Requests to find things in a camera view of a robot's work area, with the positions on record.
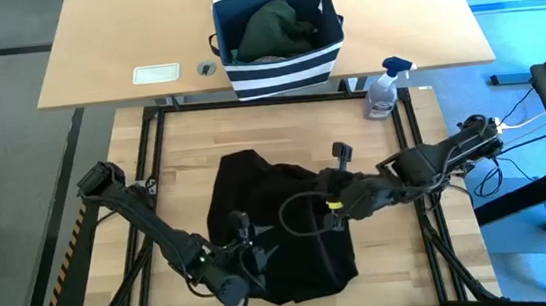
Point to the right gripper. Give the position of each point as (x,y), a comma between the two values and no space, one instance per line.
(357,195)

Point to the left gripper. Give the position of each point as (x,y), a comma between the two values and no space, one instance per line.
(250,260)

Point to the black garment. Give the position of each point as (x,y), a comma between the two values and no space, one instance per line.
(288,262)

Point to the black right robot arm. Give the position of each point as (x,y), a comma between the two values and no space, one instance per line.
(434,157)

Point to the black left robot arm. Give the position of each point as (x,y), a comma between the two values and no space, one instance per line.
(160,229)

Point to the navy white striped fabric bin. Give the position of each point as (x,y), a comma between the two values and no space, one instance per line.
(285,71)

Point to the clear spray bottle blue trigger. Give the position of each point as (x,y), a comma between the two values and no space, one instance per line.
(380,97)

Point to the white power strip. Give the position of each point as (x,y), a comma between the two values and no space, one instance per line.
(500,126)

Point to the dark green garment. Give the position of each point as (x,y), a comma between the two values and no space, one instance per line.
(271,32)

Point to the yellow black hazard tape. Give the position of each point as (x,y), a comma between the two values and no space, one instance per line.
(62,274)

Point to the white rectangular desk plate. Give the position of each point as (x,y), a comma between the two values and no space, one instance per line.
(156,74)

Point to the light wooden desk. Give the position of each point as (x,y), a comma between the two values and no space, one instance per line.
(116,37)

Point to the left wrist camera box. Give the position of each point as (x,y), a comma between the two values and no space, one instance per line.
(240,220)

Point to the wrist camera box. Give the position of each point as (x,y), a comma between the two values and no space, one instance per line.
(342,152)
(240,220)

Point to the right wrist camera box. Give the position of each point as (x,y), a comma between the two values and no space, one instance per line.
(342,152)

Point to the black metal table frame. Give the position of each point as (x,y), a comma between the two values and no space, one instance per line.
(273,100)

